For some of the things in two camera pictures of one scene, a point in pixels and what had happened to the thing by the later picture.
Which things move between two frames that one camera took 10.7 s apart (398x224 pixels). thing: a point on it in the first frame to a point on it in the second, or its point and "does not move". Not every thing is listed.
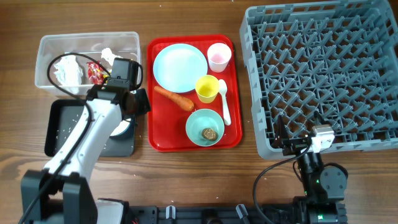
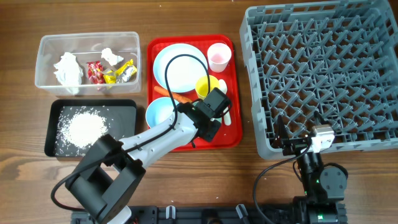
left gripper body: x=140 y=103 to x=211 y=136
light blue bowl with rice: x=125 y=130 to x=159 y=109
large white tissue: x=69 y=73 does not move
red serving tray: x=193 y=100 does not move
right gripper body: x=295 y=147 does not move
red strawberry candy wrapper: x=96 y=73 does not move
